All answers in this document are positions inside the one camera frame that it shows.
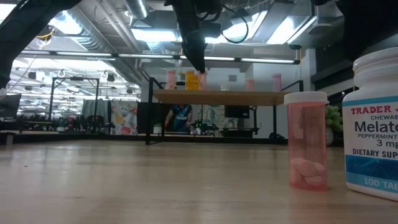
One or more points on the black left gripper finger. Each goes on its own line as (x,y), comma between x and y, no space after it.
(192,57)
(201,56)

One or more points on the white melatonin supplement bottle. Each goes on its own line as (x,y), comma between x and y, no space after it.
(373,130)

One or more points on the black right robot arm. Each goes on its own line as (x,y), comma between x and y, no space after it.
(367,28)

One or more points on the wooden shelf black legs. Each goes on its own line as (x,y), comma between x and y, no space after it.
(217,98)

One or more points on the person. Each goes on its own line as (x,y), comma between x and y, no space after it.
(182,118)

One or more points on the black computer monitor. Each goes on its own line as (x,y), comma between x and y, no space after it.
(9,105)
(237,111)

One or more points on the colourful floral cloth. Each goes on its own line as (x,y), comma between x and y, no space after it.
(122,119)

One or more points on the long hanging linear light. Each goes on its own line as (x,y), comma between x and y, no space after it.
(93,54)

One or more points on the grey hanging cloth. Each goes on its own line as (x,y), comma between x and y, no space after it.
(93,110)

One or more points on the green succulent plant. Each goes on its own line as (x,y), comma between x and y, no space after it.
(333,118)

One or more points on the black aluminium table frame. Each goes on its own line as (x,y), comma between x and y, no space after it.
(93,138)

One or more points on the black workstation frame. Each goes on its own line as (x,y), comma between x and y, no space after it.
(51,99)

